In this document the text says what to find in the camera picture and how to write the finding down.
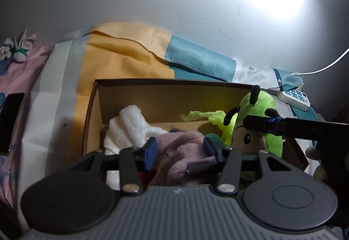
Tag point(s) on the striped colour-block bedsheet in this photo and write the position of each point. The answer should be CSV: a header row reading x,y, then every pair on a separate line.
x,y
114,65

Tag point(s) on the person's right hand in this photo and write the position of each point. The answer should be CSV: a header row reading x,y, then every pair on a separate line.
x,y
313,154

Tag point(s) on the white flower plush ornament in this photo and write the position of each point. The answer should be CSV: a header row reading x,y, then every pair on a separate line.
x,y
19,55

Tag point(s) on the brown cardboard box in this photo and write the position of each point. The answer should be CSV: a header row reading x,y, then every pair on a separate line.
x,y
163,100

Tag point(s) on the pink cloth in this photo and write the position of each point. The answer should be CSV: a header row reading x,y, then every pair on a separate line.
x,y
27,70

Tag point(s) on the green plush toy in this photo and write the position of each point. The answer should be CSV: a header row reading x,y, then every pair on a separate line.
x,y
261,103

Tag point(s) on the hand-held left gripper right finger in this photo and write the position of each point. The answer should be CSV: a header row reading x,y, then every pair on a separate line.
x,y
210,150

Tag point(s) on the teal soft toy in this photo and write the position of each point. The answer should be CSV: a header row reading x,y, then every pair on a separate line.
x,y
218,140

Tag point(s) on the white towel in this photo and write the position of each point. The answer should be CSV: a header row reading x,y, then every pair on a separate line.
x,y
128,122

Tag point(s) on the dark smartphone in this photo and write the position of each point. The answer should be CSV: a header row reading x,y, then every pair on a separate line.
x,y
11,120

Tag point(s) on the white power strip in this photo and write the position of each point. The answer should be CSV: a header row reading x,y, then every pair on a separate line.
x,y
297,100

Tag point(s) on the green mesh cloth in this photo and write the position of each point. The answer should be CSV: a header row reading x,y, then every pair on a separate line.
x,y
199,115

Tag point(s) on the pink plush toy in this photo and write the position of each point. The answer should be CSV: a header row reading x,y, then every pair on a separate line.
x,y
180,152

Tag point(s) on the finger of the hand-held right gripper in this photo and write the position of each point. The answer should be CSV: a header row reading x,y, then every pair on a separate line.
x,y
259,124

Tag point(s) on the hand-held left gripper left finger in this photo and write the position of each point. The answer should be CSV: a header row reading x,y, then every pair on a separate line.
x,y
151,152

